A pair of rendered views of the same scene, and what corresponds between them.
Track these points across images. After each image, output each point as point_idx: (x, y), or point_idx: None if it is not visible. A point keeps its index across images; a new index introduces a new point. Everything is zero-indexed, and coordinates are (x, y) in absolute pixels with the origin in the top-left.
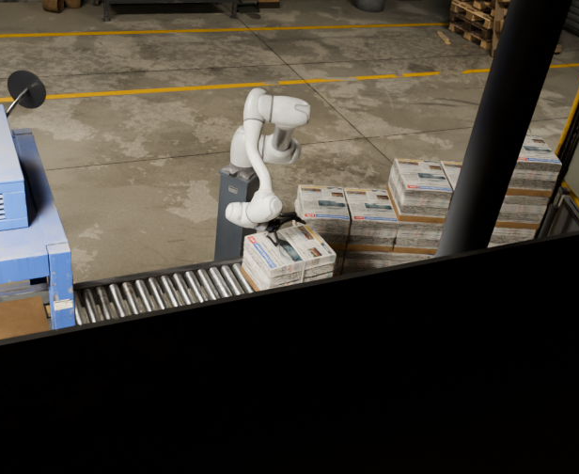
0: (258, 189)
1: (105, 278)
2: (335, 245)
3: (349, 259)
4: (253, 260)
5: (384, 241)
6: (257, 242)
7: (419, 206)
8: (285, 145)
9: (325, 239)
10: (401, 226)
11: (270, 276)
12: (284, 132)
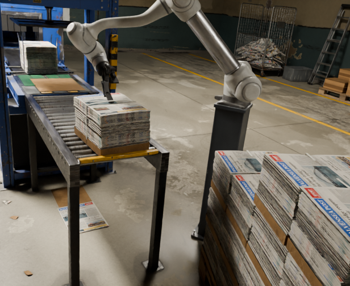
0: (234, 126)
1: None
2: (221, 201)
3: (224, 226)
4: None
5: (243, 225)
6: (111, 94)
7: (269, 191)
8: (216, 61)
9: (220, 187)
10: (255, 214)
11: (74, 104)
12: (191, 29)
